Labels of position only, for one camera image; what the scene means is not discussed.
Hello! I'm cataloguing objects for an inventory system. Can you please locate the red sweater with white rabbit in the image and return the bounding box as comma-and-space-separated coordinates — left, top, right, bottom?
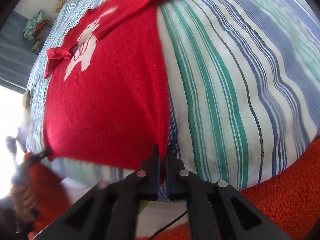
43, 0, 172, 185

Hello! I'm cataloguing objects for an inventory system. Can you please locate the person's left hand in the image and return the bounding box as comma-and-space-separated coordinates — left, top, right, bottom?
10, 183, 37, 224

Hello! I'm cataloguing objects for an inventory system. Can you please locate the black cable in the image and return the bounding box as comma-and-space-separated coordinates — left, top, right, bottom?
147, 210, 188, 240

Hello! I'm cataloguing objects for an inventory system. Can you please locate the blue green striped bedspread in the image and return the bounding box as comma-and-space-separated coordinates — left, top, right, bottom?
27, 0, 319, 190

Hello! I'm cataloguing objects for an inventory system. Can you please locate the teal blue curtain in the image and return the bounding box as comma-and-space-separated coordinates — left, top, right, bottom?
1, 11, 37, 94

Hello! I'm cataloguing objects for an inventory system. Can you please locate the pile of colourful clothes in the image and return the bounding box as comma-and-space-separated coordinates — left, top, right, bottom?
23, 10, 52, 54

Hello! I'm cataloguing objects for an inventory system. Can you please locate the orange red fuzzy sleeve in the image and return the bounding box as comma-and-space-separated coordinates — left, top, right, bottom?
28, 139, 319, 239

